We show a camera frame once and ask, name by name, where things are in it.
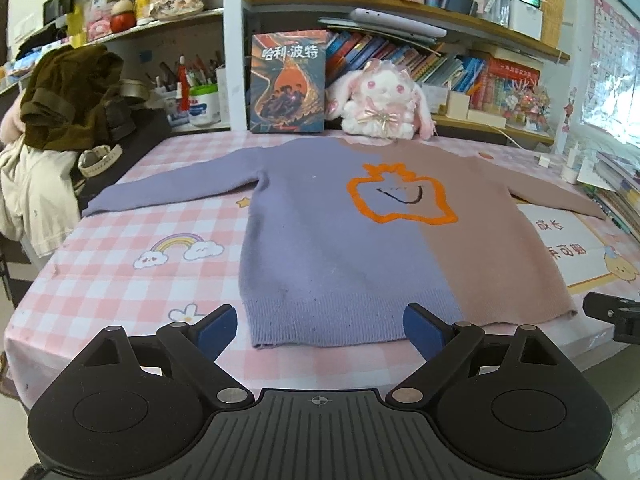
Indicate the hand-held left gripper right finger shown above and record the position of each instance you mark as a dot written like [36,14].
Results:
[422,330]

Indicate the wooden bookshelf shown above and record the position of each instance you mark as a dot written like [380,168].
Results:
[235,35]

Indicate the pink fluffy garment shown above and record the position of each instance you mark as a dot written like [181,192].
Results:
[10,125]

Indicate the pink flower bouquet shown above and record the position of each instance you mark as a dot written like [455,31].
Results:
[527,105]

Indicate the row of colourful books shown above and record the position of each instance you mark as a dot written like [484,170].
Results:
[400,55]

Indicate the red round doll figure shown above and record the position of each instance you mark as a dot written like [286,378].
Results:
[123,17]

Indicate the dark brown garment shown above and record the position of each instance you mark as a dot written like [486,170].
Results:
[65,95]

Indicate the red boxed book set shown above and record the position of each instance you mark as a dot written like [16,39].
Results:
[510,72]

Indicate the white pen holder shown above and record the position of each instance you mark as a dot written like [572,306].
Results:
[167,105]

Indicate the white carton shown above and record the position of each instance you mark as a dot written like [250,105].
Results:
[223,105]

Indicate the round metal tin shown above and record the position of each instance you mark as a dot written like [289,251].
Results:
[132,90]

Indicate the stack of books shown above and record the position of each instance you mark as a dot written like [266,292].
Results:
[617,175]

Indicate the white tub with green lid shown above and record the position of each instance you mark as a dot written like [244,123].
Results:
[205,110]

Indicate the white charger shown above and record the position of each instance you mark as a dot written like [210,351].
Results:
[570,170]

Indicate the white wristwatch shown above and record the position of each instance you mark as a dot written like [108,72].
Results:
[100,157]

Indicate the white garment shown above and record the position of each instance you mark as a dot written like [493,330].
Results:
[35,195]

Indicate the black backpack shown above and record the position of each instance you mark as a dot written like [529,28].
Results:
[135,150]

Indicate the purple and pink sweater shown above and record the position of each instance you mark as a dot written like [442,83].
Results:
[325,240]

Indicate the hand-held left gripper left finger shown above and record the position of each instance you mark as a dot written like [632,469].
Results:
[220,322]

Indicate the red tassel ornament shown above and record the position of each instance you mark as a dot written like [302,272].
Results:
[184,95]

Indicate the pink checked tablecloth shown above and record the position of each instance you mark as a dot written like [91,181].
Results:
[150,285]

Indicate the small white plug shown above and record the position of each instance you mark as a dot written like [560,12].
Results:
[543,161]

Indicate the illustrated fantasy book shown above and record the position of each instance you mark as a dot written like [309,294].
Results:
[287,85]

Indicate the wall calendar poster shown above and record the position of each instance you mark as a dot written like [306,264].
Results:
[612,60]

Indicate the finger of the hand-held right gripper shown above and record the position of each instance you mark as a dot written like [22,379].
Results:
[617,310]

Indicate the white pink plush bunny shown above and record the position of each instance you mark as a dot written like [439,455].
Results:
[385,95]

